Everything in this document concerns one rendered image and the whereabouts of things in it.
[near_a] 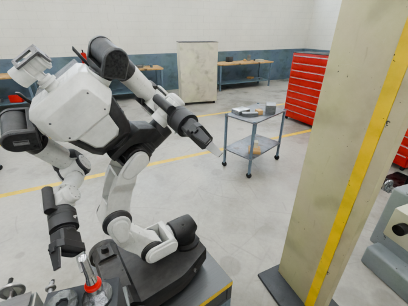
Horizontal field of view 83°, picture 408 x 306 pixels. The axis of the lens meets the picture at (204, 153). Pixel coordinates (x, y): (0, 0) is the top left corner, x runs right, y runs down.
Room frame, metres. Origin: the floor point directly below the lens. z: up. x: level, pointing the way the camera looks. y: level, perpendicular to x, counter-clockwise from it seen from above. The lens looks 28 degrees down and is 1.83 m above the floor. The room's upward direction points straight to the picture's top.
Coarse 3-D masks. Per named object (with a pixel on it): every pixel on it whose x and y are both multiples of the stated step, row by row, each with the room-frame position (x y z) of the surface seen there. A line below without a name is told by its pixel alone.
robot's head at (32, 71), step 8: (32, 64) 0.77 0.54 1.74; (40, 64) 0.78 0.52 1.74; (8, 72) 0.75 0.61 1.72; (16, 72) 0.75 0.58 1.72; (24, 72) 0.75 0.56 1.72; (32, 72) 0.77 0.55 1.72; (40, 72) 0.79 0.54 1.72; (16, 80) 0.74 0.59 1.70; (24, 80) 0.75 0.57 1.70; (32, 80) 0.77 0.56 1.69; (40, 80) 0.78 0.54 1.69; (48, 80) 0.79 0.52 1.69
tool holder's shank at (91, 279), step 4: (80, 256) 0.43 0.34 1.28; (84, 256) 0.43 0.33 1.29; (80, 260) 0.41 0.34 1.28; (84, 260) 0.41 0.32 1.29; (88, 260) 0.42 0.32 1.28; (80, 264) 0.41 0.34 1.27; (84, 264) 0.41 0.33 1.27; (88, 264) 0.42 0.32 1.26; (84, 268) 0.41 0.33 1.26; (88, 268) 0.41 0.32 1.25; (84, 272) 0.41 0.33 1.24; (88, 272) 0.41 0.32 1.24; (92, 272) 0.42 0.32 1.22; (88, 276) 0.41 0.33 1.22; (92, 276) 0.42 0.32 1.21; (96, 276) 0.43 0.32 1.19; (88, 280) 0.41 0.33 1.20; (92, 280) 0.41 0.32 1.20; (96, 280) 0.42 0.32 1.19; (88, 284) 0.41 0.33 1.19; (92, 284) 0.41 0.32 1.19
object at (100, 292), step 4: (100, 288) 0.41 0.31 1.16; (96, 292) 0.40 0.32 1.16; (100, 292) 0.41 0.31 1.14; (104, 292) 0.43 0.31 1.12; (88, 296) 0.40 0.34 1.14; (92, 296) 0.40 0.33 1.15; (96, 296) 0.40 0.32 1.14; (100, 296) 0.41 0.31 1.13; (92, 300) 0.40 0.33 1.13; (96, 300) 0.40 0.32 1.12; (100, 300) 0.41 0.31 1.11
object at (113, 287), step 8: (104, 280) 0.48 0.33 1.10; (112, 280) 0.48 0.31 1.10; (72, 288) 0.45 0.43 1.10; (80, 288) 0.45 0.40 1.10; (104, 288) 0.44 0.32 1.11; (112, 288) 0.45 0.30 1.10; (120, 288) 0.47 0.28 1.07; (48, 296) 0.43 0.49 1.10; (56, 296) 0.42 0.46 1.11; (64, 296) 0.42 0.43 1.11; (72, 296) 0.42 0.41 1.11; (80, 296) 0.43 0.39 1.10; (104, 296) 0.42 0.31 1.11; (112, 296) 0.42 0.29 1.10; (120, 296) 0.45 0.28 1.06; (48, 304) 0.39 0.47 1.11; (56, 304) 0.40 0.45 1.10; (64, 304) 0.40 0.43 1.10; (72, 304) 0.39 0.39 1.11; (80, 304) 0.40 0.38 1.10; (88, 304) 0.39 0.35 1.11; (96, 304) 0.39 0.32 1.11; (104, 304) 0.39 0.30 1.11; (112, 304) 0.40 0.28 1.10; (120, 304) 0.43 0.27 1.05
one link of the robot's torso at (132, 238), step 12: (120, 216) 0.83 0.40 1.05; (108, 228) 0.78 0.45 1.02; (120, 228) 0.80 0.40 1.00; (132, 228) 0.91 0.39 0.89; (120, 240) 0.80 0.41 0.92; (132, 240) 0.86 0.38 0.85; (144, 240) 0.91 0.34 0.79; (156, 240) 0.95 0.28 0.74; (132, 252) 0.87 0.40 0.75; (144, 252) 0.89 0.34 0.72
